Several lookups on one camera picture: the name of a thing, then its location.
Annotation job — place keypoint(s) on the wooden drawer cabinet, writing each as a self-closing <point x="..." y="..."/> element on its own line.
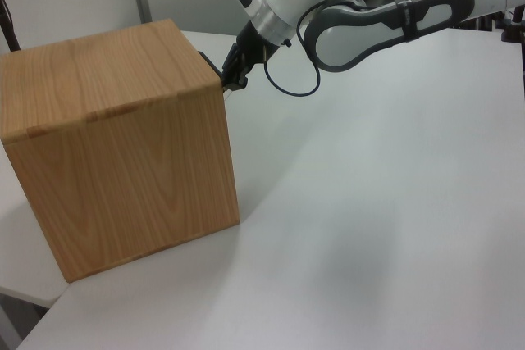
<point x="115" y="141"/>

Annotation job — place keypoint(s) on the dark brown pole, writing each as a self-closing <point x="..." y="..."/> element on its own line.
<point x="9" y="24"/>

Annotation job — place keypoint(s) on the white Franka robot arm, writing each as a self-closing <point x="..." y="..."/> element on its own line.
<point x="369" y="26"/>

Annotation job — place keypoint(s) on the dark table clamp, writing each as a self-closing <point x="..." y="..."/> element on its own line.
<point x="512" y="26"/>

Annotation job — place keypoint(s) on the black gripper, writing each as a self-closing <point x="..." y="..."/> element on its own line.
<point x="252" y="44"/>

